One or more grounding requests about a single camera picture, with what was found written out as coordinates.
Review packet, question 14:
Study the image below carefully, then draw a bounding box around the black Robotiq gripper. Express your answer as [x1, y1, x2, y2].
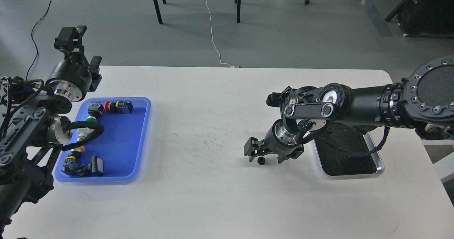
[244, 121, 304, 164]

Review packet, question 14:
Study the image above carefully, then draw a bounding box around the black gripper screen left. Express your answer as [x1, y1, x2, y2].
[46, 25, 102, 102]

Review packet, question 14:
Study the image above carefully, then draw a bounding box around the black robot arm screen right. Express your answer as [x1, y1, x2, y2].
[244, 56, 454, 165]

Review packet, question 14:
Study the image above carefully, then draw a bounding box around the silver metal tray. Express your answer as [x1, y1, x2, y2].
[314, 124, 384, 179]

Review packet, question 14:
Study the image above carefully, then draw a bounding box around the blue plastic tray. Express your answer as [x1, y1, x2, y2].
[55, 97, 152, 184]

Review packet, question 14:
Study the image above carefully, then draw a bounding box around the red emergency stop button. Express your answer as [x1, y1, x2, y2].
[104, 100, 133, 115]

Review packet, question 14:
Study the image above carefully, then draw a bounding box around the black table leg left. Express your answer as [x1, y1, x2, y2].
[149, 0, 167, 25]

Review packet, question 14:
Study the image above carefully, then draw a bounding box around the black square push button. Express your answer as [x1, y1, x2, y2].
[76, 156, 104, 177]

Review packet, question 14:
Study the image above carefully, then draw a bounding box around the black floor cable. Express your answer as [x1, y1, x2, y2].
[27, 0, 87, 80]

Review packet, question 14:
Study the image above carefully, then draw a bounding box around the black selector switch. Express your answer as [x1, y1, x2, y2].
[87, 102, 104, 119]

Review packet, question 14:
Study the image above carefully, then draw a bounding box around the yellow push button switch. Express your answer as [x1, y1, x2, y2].
[61, 146, 85, 176]

